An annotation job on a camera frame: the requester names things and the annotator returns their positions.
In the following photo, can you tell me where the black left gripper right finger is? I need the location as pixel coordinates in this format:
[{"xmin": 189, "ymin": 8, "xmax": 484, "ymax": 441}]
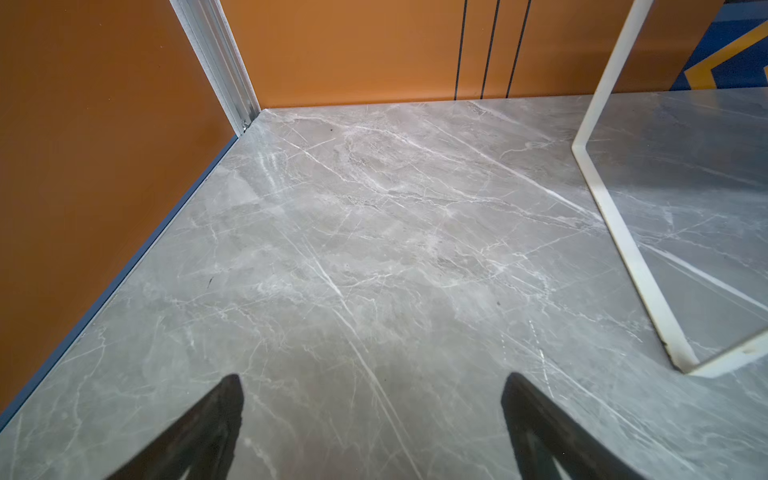
[{"xmin": 501, "ymin": 372, "xmax": 642, "ymax": 479}]

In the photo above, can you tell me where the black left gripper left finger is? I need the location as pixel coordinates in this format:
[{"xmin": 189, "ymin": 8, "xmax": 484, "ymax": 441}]
[{"xmin": 109, "ymin": 374, "xmax": 244, "ymax": 479}]

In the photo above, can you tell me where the aluminium corner post left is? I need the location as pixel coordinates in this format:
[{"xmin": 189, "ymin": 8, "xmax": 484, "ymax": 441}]
[{"xmin": 170, "ymin": 0, "xmax": 261, "ymax": 137}]

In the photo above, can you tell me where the white frame wooden shelf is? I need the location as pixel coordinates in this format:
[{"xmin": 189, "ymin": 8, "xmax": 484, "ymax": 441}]
[{"xmin": 571, "ymin": 0, "xmax": 767, "ymax": 378}]

